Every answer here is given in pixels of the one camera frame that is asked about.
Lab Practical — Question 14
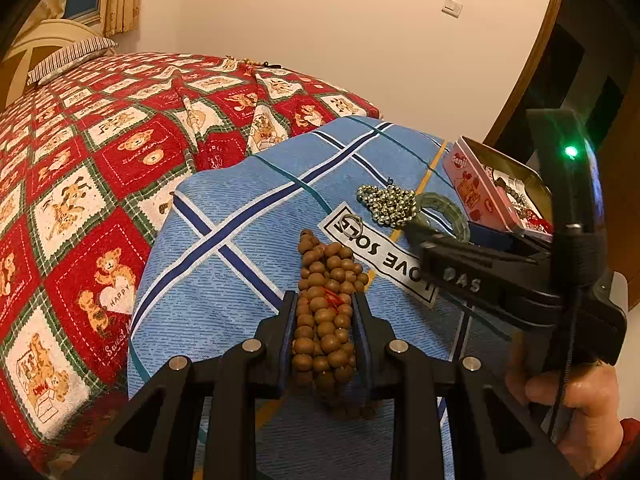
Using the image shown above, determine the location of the red bear patterned bedspread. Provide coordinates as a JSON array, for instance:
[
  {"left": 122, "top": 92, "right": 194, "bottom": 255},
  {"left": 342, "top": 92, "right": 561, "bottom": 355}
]
[{"left": 1, "top": 53, "right": 380, "bottom": 476}]

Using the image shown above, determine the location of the green jade bangle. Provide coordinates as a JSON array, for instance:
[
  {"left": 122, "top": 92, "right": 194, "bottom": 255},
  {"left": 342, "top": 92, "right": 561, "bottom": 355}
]
[{"left": 412, "top": 192, "right": 471, "bottom": 243}]

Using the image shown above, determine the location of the red string bracelet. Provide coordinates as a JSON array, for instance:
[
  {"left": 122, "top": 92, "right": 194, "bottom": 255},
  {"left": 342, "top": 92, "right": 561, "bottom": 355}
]
[{"left": 522, "top": 211, "right": 556, "bottom": 235}]

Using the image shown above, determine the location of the blue plaid cloth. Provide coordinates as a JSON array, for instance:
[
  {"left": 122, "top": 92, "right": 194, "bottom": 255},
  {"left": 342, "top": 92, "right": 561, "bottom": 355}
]
[{"left": 127, "top": 115, "right": 522, "bottom": 480}]

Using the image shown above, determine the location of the person's right hand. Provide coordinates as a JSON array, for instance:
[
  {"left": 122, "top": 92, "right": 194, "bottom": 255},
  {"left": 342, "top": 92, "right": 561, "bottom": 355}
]
[{"left": 506, "top": 332, "right": 624, "bottom": 478}]

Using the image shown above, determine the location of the cream wooden headboard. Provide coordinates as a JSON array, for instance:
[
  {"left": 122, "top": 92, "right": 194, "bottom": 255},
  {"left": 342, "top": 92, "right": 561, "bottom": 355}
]
[{"left": 0, "top": 18, "right": 100, "bottom": 110}]

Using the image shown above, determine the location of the brown door frame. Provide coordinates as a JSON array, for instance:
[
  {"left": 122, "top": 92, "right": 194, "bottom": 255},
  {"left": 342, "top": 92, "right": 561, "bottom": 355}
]
[{"left": 484, "top": 0, "right": 562, "bottom": 146}]

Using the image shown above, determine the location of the striped pillow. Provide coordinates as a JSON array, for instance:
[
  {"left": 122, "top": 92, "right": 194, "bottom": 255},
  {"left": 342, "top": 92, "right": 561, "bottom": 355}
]
[{"left": 26, "top": 36, "right": 118, "bottom": 86}]

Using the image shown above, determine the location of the grey pearl bead necklace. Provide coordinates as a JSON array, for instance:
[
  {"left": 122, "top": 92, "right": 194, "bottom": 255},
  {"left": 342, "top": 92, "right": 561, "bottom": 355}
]
[{"left": 354, "top": 183, "right": 420, "bottom": 229}]

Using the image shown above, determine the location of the pink metal tin box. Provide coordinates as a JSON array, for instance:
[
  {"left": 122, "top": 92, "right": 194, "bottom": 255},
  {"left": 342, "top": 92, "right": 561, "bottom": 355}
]
[{"left": 444, "top": 136, "right": 553, "bottom": 242}]

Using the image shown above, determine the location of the brown wooden bead necklace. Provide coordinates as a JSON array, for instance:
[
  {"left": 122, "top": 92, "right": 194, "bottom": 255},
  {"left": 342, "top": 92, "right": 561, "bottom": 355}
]
[{"left": 290, "top": 227, "right": 378, "bottom": 422}]

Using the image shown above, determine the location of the white wall light switch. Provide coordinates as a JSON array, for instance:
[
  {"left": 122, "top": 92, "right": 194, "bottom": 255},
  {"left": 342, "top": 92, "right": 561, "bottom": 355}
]
[{"left": 442, "top": 0, "right": 463, "bottom": 18}]

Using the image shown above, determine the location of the silver ring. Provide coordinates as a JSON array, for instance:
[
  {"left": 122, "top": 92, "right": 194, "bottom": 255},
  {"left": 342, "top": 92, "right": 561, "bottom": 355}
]
[{"left": 338, "top": 212, "right": 366, "bottom": 239}]

